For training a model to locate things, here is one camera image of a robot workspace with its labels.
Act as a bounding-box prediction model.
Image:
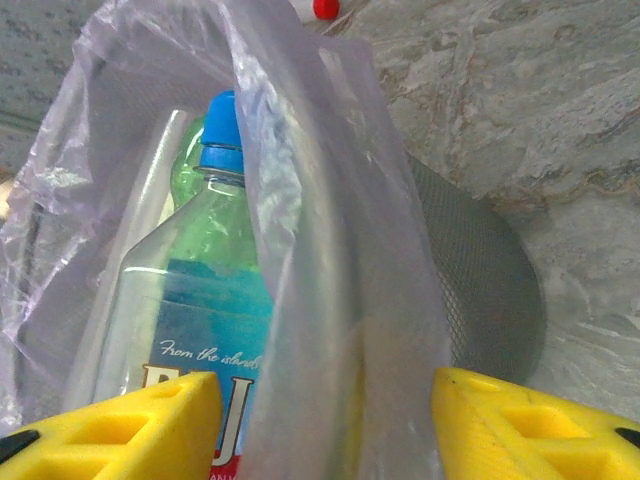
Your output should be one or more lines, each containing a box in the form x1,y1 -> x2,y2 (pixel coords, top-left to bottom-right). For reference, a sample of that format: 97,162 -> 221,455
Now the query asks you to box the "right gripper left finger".
0,370 -> 224,480

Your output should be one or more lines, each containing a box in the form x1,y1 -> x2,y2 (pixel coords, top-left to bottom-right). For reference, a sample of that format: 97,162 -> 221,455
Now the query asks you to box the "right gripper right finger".
432,367 -> 640,480

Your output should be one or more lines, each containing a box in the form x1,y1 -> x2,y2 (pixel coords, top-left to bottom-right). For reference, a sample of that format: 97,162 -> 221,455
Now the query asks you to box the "translucent purple trash bin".
0,0 -> 454,480

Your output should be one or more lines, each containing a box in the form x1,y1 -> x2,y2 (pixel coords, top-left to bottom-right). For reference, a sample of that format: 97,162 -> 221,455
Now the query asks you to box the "white bottle red cap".
292,0 -> 342,21

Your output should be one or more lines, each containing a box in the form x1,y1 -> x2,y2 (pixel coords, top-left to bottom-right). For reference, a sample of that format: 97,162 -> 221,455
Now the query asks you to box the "clear Fiji bottle blue cap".
92,89 -> 275,480

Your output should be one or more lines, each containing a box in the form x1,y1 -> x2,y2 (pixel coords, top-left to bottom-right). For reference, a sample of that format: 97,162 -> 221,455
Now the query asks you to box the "grey mesh waste bin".
407,154 -> 549,389

